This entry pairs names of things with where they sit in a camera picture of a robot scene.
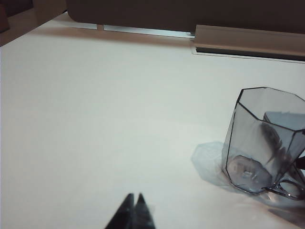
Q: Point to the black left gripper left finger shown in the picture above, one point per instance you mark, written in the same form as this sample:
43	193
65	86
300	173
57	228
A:
125	214

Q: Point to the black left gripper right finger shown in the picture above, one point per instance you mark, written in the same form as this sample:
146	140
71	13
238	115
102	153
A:
144	214

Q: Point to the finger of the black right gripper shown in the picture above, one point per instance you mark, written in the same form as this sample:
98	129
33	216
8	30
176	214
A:
301	163
272	140

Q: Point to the transparent grey faceted water cup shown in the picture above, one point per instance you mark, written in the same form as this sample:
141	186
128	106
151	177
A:
245	143

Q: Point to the beige fabric desk divider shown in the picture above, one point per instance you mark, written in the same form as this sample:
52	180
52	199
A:
166	12

